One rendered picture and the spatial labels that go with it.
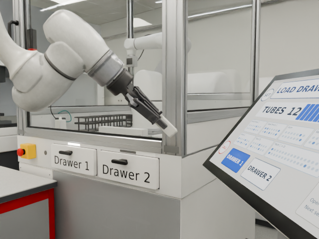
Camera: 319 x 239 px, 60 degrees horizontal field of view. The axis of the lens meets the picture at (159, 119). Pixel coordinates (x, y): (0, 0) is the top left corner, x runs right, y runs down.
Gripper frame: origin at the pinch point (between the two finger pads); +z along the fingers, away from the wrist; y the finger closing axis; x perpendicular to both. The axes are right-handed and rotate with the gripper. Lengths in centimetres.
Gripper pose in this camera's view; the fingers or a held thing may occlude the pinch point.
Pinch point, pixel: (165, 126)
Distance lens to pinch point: 80.7
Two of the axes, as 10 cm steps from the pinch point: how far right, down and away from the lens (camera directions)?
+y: -0.2, -3.8, 9.2
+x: -7.2, 6.4, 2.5
